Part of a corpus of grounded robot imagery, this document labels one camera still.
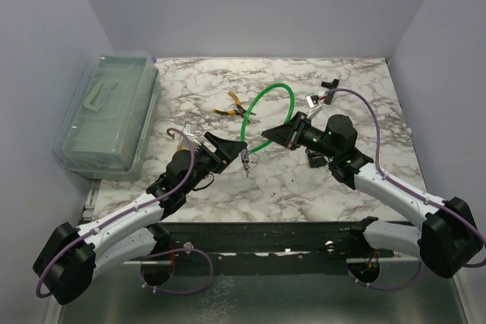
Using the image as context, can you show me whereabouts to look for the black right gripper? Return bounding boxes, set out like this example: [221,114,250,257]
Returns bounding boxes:
[262,112,339,160]

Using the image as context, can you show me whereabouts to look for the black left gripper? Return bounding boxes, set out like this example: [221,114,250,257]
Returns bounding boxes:
[182,133,247,195]

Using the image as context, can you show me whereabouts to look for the small silver key bunch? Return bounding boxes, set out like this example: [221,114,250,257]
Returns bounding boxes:
[243,162,251,178]

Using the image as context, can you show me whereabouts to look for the green cable lock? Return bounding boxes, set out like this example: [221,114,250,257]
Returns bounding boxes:
[240,83,295,165]

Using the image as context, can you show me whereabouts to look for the black padlock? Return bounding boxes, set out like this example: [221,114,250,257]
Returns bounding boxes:
[305,149,327,168]

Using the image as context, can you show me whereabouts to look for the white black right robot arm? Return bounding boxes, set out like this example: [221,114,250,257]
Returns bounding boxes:
[261,112,484,278]

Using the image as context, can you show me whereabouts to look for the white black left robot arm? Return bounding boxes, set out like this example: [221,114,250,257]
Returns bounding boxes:
[33,132,247,305]

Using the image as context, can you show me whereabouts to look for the black T-shaped tool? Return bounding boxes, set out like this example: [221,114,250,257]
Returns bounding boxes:
[321,79,339,105]

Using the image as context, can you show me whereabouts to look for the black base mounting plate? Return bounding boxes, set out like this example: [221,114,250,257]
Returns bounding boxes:
[145,222,393,277]

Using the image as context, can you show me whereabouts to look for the clear plastic storage box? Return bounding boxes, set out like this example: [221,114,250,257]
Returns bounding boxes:
[53,51,161,181]

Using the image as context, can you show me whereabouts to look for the yellow handled pliers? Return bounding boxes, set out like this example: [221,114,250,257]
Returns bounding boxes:
[213,91,247,118]

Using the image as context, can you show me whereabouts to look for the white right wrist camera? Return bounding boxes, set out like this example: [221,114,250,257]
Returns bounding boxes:
[306,93,327,121]

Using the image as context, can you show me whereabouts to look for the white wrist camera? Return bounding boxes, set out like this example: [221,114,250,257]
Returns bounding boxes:
[306,93,327,121]
[178,124,199,149]

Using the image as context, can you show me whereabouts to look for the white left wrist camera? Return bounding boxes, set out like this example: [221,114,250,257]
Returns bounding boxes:
[178,124,199,149]

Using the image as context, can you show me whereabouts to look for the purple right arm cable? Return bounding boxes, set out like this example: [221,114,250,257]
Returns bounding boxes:
[324,87,486,290]

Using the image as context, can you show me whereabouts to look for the aluminium rail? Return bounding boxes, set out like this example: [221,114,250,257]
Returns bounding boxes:
[129,250,419,267]

